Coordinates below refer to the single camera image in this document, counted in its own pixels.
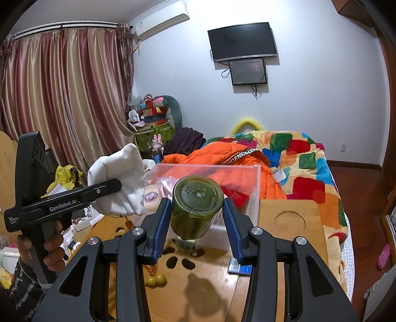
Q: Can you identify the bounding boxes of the rabbit topped bottle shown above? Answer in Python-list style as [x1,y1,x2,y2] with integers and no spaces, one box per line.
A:
[151,134,164,163]

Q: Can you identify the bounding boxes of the dark purple cloth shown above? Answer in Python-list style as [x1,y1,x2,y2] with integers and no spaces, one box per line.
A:
[162,127,206,157]

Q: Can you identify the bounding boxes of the blue white small box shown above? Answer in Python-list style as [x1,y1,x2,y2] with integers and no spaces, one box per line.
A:
[228,257,252,275]

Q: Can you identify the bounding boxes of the cream roll with purple label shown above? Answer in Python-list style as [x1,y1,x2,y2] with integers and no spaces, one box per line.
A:
[143,185,162,212]

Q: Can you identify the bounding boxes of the white cloth pouch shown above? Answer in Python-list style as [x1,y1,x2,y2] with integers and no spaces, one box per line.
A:
[87,143,147,216]

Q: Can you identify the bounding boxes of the pink slipper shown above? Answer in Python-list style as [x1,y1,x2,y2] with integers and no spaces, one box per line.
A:
[376,243,391,270]

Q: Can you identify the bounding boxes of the pink striped curtain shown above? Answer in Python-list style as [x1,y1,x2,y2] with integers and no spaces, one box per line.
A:
[0,23,137,186]

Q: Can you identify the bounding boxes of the wooden desk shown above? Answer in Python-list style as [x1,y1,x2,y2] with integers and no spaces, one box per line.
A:
[66,198,329,322]

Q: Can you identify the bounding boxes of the green jar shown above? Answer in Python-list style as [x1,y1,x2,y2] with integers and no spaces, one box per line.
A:
[170,175,224,240]

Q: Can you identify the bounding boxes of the clear plastic box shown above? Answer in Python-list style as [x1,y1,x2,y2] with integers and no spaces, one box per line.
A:
[133,163,262,250]

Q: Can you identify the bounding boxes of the small black wall monitor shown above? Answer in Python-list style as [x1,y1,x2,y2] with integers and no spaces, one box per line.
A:
[229,58,267,85]

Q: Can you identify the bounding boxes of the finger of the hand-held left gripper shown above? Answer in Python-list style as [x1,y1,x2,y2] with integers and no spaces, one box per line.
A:
[81,179,122,203]

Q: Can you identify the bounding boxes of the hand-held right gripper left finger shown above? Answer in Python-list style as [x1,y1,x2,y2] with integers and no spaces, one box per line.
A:
[37,198,172,322]

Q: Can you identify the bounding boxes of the grey plush toy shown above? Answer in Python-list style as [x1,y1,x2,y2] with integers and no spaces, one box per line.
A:
[161,95,183,129]

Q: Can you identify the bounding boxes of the yellow cloth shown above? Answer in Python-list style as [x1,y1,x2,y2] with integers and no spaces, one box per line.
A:
[55,165,83,189]

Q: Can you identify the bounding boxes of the person's left hand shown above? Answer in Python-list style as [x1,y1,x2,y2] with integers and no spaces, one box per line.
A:
[16,220,64,274]

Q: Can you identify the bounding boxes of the two green olives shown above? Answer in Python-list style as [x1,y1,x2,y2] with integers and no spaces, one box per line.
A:
[146,273,168,287]

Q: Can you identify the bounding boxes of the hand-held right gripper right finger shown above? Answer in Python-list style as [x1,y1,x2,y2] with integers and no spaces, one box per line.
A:
[223,197,361,322]

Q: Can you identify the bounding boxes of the yellow foam arch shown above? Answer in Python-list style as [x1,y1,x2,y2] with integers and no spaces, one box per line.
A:
[230,117,267,135]

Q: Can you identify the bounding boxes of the colourful patchwork blanket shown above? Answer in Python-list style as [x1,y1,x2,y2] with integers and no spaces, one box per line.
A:
[204,130,348,285]

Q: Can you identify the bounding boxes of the person's left forearm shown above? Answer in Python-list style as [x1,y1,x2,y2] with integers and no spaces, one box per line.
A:
[6,257,54,299]

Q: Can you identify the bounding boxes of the white air conditioner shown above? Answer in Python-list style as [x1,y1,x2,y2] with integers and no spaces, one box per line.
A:
[129,0,190,40]

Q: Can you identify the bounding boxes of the black wall television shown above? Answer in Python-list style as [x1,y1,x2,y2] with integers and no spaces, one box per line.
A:
[207,22,277,62]

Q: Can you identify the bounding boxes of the orange jacket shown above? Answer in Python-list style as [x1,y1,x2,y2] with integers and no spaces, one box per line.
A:
[162,141,287,200]

